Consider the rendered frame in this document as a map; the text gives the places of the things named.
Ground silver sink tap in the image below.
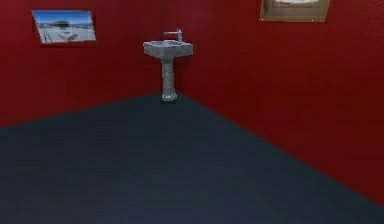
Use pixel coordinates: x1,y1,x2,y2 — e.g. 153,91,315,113
163,28,184,43

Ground grey stone pedestal sink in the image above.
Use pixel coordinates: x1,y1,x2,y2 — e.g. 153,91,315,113
142,39,194,103

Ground brown framed wall picture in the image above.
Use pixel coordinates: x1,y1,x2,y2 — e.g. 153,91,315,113
259,0,332,24

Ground blue landscape wall picture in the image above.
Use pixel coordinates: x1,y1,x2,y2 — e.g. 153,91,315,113
31,9,97,45

